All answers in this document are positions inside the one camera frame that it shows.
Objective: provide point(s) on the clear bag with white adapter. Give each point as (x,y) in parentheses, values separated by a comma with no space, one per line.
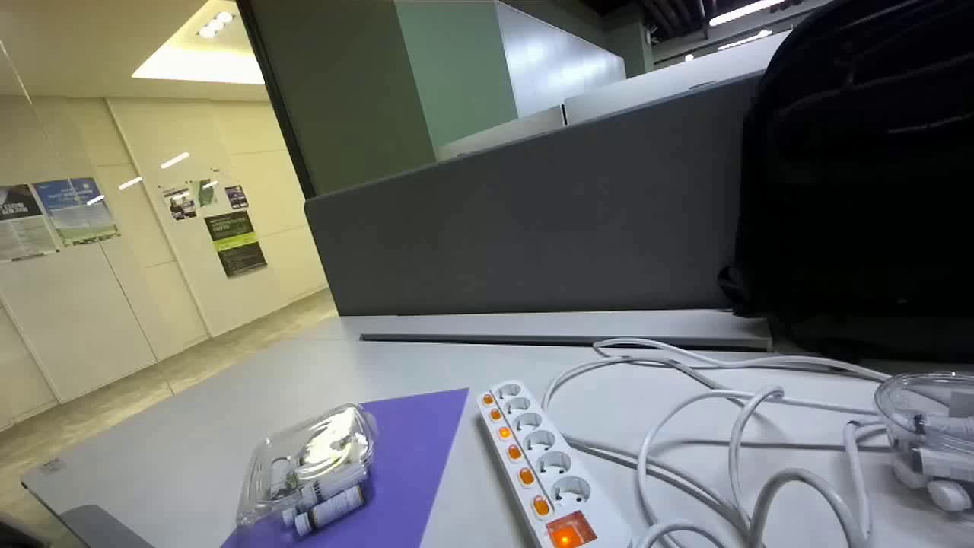
(931,423)

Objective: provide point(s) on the white power strip orange switches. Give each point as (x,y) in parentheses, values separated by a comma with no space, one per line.
(558,497)

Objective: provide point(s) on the clear plastic box white parts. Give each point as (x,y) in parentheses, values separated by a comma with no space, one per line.
(308,476)

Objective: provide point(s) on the green square pillar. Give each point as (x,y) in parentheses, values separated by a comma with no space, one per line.
(366,89)

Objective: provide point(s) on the purple paper sheet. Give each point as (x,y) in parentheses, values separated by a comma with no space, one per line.
(415,435)

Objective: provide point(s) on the dark wall poster left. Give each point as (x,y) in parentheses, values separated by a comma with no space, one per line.
(24,222)

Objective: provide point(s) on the blue wall poster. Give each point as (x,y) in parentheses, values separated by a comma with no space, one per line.
(76,210)

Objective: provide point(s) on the black backpack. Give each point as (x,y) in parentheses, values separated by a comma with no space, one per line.
(857,183)

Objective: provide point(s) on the grey desk partition panel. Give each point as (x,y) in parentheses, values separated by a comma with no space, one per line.
(624,210)

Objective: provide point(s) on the black green wall poster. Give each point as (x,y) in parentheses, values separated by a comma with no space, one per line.
(237,241)

